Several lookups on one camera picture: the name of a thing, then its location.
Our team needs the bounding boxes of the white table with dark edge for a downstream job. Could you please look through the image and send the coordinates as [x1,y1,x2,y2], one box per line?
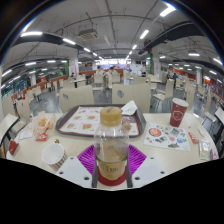
[0,113,20,138]

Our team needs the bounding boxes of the far beige chairs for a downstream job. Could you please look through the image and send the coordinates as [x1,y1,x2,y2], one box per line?
[19,71,218,101]

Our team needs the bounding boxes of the dark brown food tray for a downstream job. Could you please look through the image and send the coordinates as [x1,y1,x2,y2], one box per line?
[55,103,148,138]

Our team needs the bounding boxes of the clear bottle with yellow cap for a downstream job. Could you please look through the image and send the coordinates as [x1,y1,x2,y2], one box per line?
[93,106,130,181]

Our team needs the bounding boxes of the ceiling air conditioner unit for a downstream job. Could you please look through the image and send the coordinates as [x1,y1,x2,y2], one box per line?
[78,28,99,41]

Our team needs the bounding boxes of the white striped mug gold handle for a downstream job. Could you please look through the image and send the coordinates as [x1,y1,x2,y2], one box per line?
[41,139,69,172]

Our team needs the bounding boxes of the clear plastic packet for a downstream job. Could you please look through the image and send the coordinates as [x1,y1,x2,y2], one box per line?
[198,139,219,162]

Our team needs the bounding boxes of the crumpled white napkin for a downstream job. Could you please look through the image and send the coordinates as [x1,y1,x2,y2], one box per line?
[120,99,139,117]

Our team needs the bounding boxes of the person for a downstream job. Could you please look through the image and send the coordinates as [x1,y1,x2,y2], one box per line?
[139,61,149,78]
[166,65,179,88]
[95,65,105,76]
[107,65,118,76]

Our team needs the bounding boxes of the ceiling strip lights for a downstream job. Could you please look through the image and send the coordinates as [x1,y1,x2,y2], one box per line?
[1,4,224,79]

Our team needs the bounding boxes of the small red box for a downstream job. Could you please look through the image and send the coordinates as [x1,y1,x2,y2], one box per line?
[7,139,20,156]

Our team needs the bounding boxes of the printed paper tray liner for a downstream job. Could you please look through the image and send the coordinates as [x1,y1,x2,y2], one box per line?
[59,106,140,137]

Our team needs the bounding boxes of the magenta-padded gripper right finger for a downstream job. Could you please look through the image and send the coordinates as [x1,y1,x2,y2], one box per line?
[125,144,169,188]

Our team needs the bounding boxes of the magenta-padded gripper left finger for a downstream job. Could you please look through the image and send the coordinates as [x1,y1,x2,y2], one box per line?
[54,144,100,188]

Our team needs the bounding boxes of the small red sauce packet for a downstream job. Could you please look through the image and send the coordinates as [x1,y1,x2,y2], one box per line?
[35,132,49,142]
[187,131,200,145]

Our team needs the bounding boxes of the colourful printed flyer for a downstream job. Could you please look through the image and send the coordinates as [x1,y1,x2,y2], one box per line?
[143,122,191,152]

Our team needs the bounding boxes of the crumpled food wrapper bag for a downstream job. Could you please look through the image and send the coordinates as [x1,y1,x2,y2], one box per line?
[29,110,57,135]

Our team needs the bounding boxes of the beige chair with oval hole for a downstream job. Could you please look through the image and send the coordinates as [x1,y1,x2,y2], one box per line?
[111,82,152,114]
[58,84,95,113]

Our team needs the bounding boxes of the red paper cup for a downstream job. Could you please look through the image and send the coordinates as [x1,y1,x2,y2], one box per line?
[169,97,190,128]

